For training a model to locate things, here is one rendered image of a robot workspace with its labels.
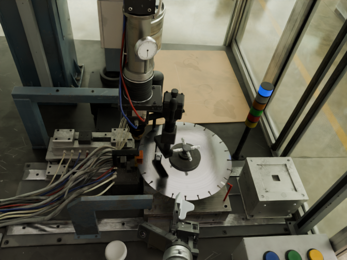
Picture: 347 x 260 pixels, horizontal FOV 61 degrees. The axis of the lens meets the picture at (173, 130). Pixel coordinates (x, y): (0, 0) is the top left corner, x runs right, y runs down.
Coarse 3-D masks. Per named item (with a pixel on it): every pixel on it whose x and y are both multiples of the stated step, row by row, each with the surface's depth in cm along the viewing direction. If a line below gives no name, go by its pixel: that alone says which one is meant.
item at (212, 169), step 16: (160, 128) 109; (192, 128) 111; (144, 144) 104; (192, 144) 106; (208, 144) 107; (224, 144) 107; (144, 160) 99; (160, 160) 100; (208, 160) 102; (224, 160) 103; (144, 176) 95; (160, 176) 96; (176, 176) 96; (192, 176) 97; (208, 176) 98; (224, 176) 98; (160, 192) 92; (176, 192) 92; (192, 192) 93; (208, 192) 94
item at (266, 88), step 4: (264, 84) 100; (268, 84) 100; (260, 88) 99; (264, 88) 98; (268, 88) 98; (272, 88) 98; (260, 92) 100; (264, 92) 99; (268, 92) 98; (264, 96) 100; (268, 96) 100
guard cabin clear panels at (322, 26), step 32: (96, 0) 165; (192, 0) 169; (224, 0) 171; (256, 0) 155; (288, 0) 123; (320, 0) 102; (0, 32) 174; (96, 32) 180; (192, 32) 185; (224, 32) 187; (256, 32) 154; (320, 32) 102; (256, 64) 154; (288, 64) 122; (288, 96) 122; (320, 128) 101; (320, 160) 101; (320, 192) 101; (320, 224) 101
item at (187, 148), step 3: (183, 138) 101; (183, 141) 100; (183, 144) 99; (186, 144) 99; (183, 147) 98; (186, 147) 98; (189, 147) 98; (192, 147) 99; (195, 147) 99; (198, 147) 99; (174, 150) 97; (177, 150) 97; (180, 150) 97; (183, 150) 97; (186, 150) 97; (189, 150) 97; (183, 153) 98; (186, 153) 97; (189, 153) 97; (189, 156) 96; (189, 159) 96
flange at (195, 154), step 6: (180, 144) 104; (192, 150) 103; (198, 150) 103; (174, 156) 100; (180, 156) 99; (186, 156) 99; (192, 156) 101; (198, 156) 101; (174, 162) 99; (180, 162) 99; (186, 162) 99; (192, 162) 99; (198, 162) 100; (180, 168) 98; (186, 168) 98; (192, 168) 98
